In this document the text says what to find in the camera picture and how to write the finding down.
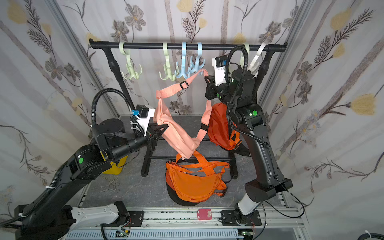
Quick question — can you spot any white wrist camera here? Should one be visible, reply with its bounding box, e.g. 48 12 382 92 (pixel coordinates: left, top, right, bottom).
212 55 229 87
130 105 155 137

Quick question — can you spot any bright orange sling bag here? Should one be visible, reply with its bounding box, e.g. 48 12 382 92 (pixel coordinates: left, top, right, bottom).
165 152 230 201

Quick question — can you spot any pink sling bag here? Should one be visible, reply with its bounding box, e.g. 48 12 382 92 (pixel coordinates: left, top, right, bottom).
153 69 212 159

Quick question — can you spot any black clothes rack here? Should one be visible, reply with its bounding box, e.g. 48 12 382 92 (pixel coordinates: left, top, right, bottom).
89 39 288 177

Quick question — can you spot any green hook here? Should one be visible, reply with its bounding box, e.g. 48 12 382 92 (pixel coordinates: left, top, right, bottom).
159 42 176 82
119 42 143 80
239 42 250 68

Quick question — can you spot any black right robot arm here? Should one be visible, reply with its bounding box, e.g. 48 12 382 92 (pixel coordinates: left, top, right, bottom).
205 69 293 202

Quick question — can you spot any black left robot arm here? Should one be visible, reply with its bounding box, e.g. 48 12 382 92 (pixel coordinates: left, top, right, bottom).
15 119 168 240

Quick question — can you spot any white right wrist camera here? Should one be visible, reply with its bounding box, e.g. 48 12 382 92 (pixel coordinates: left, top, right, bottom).
212 55 229 87

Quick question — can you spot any pink tag on rail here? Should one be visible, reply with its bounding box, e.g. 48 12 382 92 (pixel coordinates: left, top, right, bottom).
197 209 213 221

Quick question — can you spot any dark orange backpack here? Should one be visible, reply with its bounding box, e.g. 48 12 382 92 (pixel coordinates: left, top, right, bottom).
208 103 242 152

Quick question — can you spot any green hook far left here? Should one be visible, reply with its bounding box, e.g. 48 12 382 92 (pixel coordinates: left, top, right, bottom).
119 42 143 80

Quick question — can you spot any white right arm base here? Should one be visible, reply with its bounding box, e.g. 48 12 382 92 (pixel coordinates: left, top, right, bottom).
234 194 262 226

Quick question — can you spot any blue hook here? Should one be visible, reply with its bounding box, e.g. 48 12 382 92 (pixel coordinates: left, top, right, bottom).
175 42 188 79
189 42 205 75

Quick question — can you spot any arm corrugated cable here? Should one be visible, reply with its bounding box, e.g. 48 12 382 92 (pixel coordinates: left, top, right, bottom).
0 87 145 227
224 44 271 148

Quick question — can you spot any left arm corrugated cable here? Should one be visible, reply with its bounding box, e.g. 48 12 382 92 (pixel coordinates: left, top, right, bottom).
0 87 145 227

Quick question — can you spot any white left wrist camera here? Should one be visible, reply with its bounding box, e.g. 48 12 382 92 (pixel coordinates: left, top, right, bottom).
130 105 155 137

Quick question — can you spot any yellow lidded box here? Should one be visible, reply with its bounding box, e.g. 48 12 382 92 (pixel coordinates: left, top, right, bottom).
99 151 128 175

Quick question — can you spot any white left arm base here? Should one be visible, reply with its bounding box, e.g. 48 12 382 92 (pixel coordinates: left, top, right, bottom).
71 201 129 229

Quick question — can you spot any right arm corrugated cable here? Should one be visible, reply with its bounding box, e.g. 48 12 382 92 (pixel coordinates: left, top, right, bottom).
224 44 271 148

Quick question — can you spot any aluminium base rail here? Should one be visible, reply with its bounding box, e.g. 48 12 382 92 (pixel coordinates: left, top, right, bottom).
63 204 310 240

